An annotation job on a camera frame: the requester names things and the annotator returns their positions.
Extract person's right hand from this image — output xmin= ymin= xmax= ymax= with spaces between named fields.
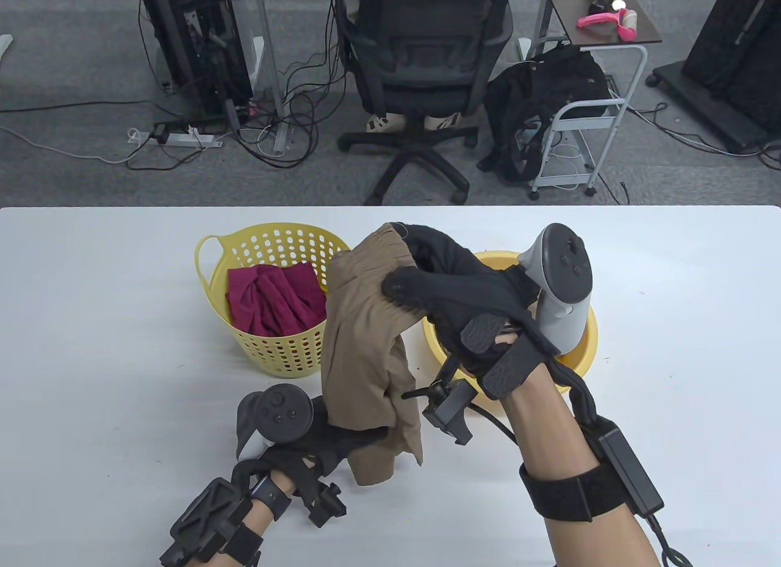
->
xmin=381 ymin=223 xmax=562 ymax=403

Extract pink handled tool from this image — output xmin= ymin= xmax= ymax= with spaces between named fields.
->
xmin=578 ymin=10 xmax=636 ymax=42

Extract black battery pack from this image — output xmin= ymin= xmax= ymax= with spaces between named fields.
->
xmin=589 ymin=416 xmax=664 ymax=519

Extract black left hand controller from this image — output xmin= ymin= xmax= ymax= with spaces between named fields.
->
xmin=235 ymin=384 xmax=315 ymax=461

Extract black right forearm strap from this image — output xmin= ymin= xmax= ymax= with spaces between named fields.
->
xmin=520 ymin=463 xmax=611 ymax=524

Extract black braided cable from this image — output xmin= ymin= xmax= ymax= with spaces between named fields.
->
xmin=647 ymin=515 xmax=693 ymax=567

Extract yellow perforated plastic basket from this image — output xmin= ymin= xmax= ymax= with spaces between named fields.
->
xmin=195 ymin=223 xmax=358 ymax=375

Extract black computer tower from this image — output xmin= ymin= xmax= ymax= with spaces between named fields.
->
xmin=137 ymin=0 xmax=254 ymax=125

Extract black right hand controller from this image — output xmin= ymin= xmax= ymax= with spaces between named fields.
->
xmin=517 ymin=223 xmax=594 ymax=355

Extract white rolling cart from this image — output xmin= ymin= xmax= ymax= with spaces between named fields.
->
xmin=519 ymin=0 xmax=663 ymax=200

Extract white power strip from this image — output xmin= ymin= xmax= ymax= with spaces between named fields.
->
xmin=128 ymin=128 xmax=223 ymax=148

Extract white desk leg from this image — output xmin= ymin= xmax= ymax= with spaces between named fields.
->
xmin=253 ymin=0 xmax=292 ymax=156

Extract black cabinet on casters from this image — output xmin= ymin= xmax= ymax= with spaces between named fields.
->
xmin=647 ymin=0 xmax=781 ymax=154

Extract black office chair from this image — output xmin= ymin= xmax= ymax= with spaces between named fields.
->
xmin=336 ymin=0 xmax=516 ymax=206

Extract maroon shorts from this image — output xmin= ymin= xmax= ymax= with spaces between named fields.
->
xmin=227 ymin=263 xmax=328 ymax=337

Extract person's left forearm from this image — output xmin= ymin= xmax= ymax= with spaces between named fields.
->
xmin=241 ymin=469 xmax=293 ymax=567

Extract black hand controller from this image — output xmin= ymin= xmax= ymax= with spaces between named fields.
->
xmin=235 ymin=384 xmax=315 ymax=461
xmin=517 ymin=223 xmax=594 ymax=355

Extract black left wrist strap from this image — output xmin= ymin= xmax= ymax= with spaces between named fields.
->
xmin=250 ymin=474 xmax=292 ymax=520

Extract black backpack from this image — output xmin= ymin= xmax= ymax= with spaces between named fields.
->
xmin=477 ymin=42 xmax=611 ymax=183

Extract person's left hand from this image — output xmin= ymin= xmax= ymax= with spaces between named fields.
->
xmin=244 ymin=396 xmax=391 ymax=477

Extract yellow plastic basin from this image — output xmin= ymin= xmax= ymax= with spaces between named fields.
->
xmin=422 ymin=251 xmax=599 ymax=418

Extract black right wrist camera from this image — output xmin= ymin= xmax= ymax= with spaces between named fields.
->
xmin=403 ymin=381 xmax=477 ymax=447

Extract brown shorts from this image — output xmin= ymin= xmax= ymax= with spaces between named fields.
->
xmin=322 ymin=223 xmax=425 ymax=487

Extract person's right forearm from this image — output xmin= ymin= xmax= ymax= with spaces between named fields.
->
xmin=503 ymin=363 xmax=663 ymax=567

